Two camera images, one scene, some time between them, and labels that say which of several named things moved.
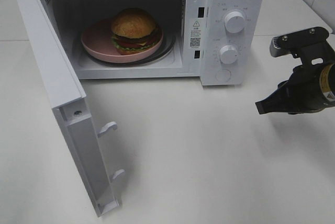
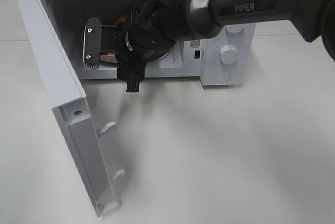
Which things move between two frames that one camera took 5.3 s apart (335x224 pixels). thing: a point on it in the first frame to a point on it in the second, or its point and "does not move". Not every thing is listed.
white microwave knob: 229,54 does not move
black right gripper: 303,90 to 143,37
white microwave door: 67,97 does not move
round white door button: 223,75 does not move
